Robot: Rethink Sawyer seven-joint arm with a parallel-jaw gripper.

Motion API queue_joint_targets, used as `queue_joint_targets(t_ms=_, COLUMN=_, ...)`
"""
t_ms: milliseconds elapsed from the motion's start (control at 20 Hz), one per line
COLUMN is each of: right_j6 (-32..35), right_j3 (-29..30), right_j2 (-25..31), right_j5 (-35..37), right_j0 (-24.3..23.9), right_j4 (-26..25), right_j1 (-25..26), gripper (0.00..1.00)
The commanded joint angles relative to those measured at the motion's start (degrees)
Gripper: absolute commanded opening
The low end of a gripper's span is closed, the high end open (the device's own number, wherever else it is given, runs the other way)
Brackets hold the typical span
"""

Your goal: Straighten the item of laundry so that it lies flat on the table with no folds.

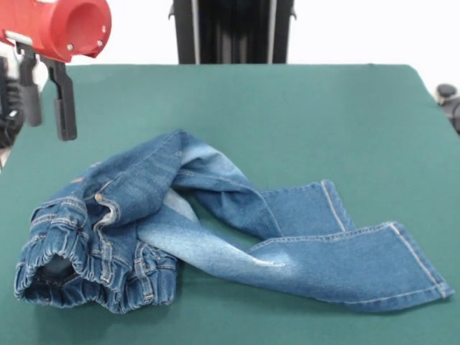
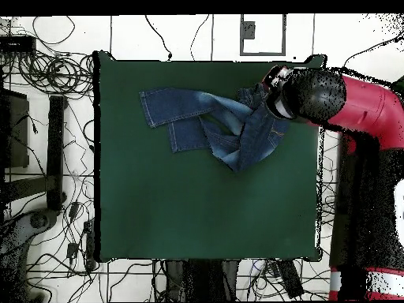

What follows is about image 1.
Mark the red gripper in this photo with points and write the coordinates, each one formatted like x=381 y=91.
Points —
x=50 y=25

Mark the blue denim jeans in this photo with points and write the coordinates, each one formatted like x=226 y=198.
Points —
x=323 y=258

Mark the black equipment pile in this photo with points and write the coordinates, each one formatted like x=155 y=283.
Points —
x=9 y=104

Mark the dark green table cloth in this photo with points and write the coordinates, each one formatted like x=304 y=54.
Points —
x=287 y=108

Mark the dark grey chair base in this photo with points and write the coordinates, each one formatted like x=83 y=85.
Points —
x=447 y=91

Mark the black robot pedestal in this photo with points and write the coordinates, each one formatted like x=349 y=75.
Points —
x=233 y=32

